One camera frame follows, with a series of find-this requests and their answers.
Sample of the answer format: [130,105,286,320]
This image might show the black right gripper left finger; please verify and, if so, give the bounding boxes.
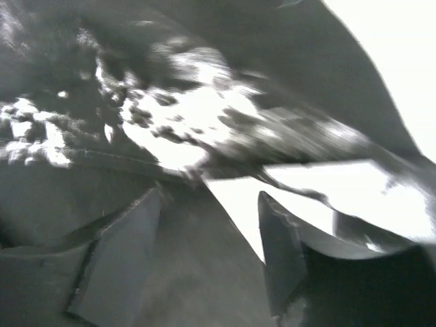
[1,189,161,326]

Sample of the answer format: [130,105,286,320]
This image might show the black white patterned trousers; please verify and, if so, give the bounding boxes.
[1,1,435,326]

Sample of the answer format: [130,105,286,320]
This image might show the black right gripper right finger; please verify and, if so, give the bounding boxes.
[258,191,435,326]

